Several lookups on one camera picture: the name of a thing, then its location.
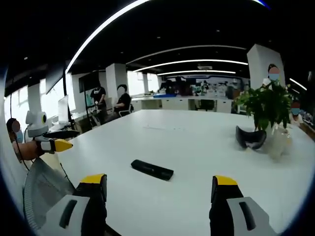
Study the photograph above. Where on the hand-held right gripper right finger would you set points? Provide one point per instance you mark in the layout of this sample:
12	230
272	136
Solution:
236	211

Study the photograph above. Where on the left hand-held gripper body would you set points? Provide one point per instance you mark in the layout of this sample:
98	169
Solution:
35	125

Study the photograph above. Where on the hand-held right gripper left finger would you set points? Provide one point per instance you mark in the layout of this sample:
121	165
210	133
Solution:
78	209

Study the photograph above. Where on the black remote control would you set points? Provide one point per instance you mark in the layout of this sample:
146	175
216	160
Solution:
152	170

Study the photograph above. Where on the person's left hand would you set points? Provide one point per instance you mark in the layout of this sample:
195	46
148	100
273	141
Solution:
27	151

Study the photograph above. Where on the white computer monitor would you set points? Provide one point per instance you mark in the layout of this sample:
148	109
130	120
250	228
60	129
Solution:
63	109

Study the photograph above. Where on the black stand pole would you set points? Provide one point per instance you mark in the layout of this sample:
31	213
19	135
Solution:
67	98

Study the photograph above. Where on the grey mesh chair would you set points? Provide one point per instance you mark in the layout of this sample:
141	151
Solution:
41	186

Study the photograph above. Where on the white office chair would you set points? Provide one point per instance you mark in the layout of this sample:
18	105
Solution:
124	113

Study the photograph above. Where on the black headset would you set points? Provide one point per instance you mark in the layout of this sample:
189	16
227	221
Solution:
248	140

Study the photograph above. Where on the clear glass vase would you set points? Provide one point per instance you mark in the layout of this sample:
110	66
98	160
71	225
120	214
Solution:
279	142

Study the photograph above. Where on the green leafy plant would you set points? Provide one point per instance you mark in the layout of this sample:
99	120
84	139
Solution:
268	105

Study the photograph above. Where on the long white counter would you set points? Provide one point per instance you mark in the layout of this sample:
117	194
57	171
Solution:
172	103

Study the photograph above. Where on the ceiling air vent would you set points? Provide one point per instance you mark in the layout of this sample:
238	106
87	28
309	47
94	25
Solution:
204	67

